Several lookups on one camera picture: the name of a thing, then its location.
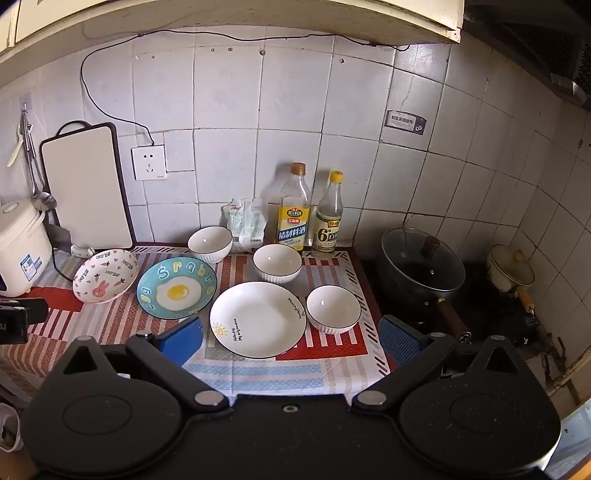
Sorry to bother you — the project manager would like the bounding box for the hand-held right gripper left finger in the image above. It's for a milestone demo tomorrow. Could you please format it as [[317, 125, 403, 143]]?
[[62, 316, 230, 415]]

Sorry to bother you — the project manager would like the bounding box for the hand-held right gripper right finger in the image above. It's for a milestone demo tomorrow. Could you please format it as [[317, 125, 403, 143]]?
[[352, 315, 527, 415]]

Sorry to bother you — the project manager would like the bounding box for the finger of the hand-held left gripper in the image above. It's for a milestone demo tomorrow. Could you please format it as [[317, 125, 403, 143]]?
[[18, 298, 49, 324]]

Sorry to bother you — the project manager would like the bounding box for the teal fried egg print plate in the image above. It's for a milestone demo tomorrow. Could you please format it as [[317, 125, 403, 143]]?
[[136, 257, 218, 320]]

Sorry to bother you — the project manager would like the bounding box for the white ribbed bowl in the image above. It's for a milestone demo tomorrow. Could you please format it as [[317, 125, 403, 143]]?
[[252, 244, 303, 284], [305, 285, 362, 336], [187, 226, 233, 265]]

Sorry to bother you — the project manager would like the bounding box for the bunny and carrot print plate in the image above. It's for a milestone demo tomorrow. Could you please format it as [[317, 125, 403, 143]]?
[[73, 248, 140, 305]]

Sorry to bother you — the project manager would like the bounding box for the white plate with sun drawing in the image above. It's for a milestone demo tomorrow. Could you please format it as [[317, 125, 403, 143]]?
[[209, 281, 308, 360]]

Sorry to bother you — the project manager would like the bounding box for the cream rice cooker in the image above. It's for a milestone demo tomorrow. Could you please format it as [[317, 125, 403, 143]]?
[[0, 200, 53, 298]]

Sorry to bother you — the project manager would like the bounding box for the dark pot with glass lid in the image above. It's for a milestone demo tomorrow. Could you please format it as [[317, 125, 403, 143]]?
[[380, 227, 472, 343]]

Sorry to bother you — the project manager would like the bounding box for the grey utensil holder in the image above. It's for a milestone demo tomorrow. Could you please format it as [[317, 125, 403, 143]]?
[[46, 208, 75, 248]]

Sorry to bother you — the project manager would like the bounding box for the black gas stove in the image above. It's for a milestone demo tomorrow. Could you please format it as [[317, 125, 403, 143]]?
[[358, 258, 555, 370]]

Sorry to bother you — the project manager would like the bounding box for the white plastic container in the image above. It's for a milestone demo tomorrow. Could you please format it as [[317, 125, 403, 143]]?
[[0, 403, 25, 452]]

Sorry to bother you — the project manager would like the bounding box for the striped patchwork tablecloth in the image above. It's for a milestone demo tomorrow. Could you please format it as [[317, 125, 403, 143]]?
[[0, 244, 394, 398]]

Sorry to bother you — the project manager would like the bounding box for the metal ladle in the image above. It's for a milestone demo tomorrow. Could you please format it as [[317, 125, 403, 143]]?
[[21, 111, 57, 212]]

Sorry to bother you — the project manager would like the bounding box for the white cutting board dark rim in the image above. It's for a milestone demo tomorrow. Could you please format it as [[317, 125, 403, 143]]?
[[39, 121, 136, 250]]

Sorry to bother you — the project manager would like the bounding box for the clear plastic seasoning bag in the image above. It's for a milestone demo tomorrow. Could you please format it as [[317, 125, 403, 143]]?
[[222, 198, 269, 254]]

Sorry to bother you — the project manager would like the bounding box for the clear vinegar bottle yellow cap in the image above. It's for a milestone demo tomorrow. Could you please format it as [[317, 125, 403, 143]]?
[[312, 170, 345, 258]]

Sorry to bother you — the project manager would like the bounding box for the cream rice paddle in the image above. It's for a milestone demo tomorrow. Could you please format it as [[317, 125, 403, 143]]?
[[6, 122, 25, 167]]

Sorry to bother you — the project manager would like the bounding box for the yellow label cooking wine bottle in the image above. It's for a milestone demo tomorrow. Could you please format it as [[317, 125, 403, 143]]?
[[277, 162, 311, 252]]

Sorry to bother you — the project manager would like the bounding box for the rusty gas pipe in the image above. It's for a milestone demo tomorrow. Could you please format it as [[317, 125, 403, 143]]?
[[542, 353, 591, 391]]

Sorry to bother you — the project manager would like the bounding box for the cream overhead cabinet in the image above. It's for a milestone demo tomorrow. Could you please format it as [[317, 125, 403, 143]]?
[[0, 0, 465, 66]]

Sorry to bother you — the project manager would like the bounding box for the dark range hood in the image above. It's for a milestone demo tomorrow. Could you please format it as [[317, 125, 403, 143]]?
[[462, 0, 591, 112]]

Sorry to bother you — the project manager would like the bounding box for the black rice cooker cable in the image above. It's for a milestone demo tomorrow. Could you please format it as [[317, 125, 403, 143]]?
[[50, 248, 78, 283]]

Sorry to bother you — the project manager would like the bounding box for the cream enamel pot wooden handle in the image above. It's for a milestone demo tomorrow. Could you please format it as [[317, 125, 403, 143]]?
[[486, 244, 537, 315]]

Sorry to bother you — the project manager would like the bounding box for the white wall socket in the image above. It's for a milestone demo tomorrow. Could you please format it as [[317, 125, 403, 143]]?
[[131, 144, 167, 182]]

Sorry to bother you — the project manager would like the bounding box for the black wall cable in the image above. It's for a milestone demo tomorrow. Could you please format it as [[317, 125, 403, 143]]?
[[80, 28, 411, 147]]

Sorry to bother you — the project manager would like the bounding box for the dark wall sticker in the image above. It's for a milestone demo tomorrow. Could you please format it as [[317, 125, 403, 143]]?
[[384, 109, 428, 140]]

